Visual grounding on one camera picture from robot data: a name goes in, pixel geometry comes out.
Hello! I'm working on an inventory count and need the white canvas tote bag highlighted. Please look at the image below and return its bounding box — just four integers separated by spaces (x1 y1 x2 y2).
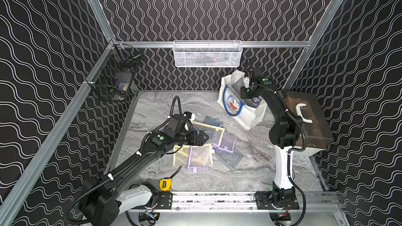
217 70 268 131

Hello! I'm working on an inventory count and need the yellow trim pouch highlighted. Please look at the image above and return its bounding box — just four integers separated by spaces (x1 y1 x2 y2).
193 121 225 146
173 145 191 168

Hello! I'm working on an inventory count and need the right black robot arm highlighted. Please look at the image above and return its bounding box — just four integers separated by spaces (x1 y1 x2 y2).
240 69 306 210

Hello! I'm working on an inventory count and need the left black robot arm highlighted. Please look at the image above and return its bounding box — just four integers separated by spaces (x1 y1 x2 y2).
63 96 209 226

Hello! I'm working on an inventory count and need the small purple mesh pouch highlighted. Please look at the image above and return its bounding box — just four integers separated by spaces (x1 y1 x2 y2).
212 133 238 153

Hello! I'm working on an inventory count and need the yellow tape measure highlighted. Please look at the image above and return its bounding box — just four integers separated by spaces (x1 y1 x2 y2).
159 166 182 191

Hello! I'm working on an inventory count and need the brown lid storage box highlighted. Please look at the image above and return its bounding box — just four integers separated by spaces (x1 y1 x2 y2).
284 92 334 157

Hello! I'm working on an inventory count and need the white wire mesh basket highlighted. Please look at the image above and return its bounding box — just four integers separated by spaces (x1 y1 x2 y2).
172 40 243 68

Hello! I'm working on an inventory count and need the black wire basket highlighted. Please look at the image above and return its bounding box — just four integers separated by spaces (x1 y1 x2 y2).
90 44 143 103

